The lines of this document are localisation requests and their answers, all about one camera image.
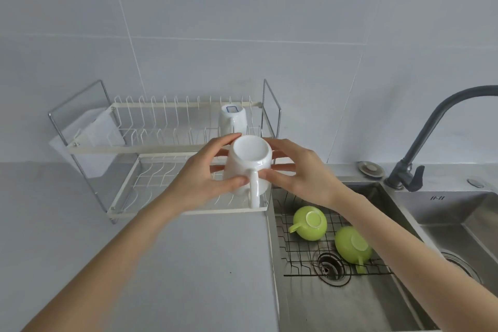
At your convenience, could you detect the person's right hand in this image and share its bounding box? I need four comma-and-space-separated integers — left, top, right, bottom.
258, 138, 344, 212

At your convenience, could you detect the person's left hand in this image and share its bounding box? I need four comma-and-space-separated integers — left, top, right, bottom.
167, 133, 250, 214

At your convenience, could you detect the person's left forearm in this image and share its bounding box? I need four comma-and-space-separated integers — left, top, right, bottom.
21, 190, 189, 332

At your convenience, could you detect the round metal sink hole cap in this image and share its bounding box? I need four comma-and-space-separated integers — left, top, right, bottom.
358, 161, 384, 179

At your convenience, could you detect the person's right forearm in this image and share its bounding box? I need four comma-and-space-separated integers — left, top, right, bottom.
330, 183, 498, 332

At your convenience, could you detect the white two-tier dish rack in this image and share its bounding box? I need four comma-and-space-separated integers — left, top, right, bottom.
48, 79, 282, 225

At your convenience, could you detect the metal sink drain strainer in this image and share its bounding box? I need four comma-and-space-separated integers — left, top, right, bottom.
317, 252, 352, 287
441, 250, 483, 283

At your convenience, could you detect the plain white ceramic mug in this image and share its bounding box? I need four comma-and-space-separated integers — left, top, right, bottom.
222, 134, 273, 209

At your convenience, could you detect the dark grey kitchen faucet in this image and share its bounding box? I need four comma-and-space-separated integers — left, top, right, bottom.
384, 85, 498, 192

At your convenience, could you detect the green ceramic cup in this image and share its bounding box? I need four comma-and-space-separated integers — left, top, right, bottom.
288, 206, 328, 242
335, 225, 373, 275

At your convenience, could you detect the white mug with blue label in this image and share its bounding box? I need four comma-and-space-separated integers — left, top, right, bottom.
218, 104, 248, 136

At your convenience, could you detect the white plastic cutlery holder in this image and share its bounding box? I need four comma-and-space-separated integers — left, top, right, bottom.
49, 107, 127, 179

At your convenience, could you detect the black wire sink rack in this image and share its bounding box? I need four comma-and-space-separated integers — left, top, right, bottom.
274, 188, 393, 278

